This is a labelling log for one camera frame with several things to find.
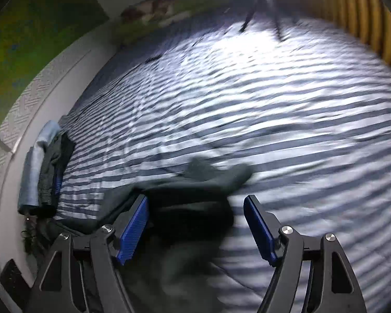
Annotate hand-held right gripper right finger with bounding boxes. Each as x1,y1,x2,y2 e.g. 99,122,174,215
243,195,367,313

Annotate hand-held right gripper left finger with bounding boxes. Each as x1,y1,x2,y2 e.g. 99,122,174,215
23,195,150,313

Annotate dark grey pants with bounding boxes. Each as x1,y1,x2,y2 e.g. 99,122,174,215
36,158,253,313

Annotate folded black cloth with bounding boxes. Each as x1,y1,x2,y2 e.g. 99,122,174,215
51,133,75,210

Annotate folded light blue cloth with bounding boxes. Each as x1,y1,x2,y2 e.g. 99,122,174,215
18,121,61,214

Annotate blue white striped blanket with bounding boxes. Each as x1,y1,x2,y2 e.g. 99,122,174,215
54,7,391,313

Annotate black tripod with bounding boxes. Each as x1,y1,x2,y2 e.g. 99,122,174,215
239,0,287,42

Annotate printed green pillow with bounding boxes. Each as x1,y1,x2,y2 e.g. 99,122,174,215
112,0,235,44

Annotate yellow wooden slatted headboard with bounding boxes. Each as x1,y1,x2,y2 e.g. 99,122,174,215
319,0,391,80

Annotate black cable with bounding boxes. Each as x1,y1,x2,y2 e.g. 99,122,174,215
21,213,40,255

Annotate white patterned bed frame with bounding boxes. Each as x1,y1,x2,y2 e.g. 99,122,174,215
0,16,118,300

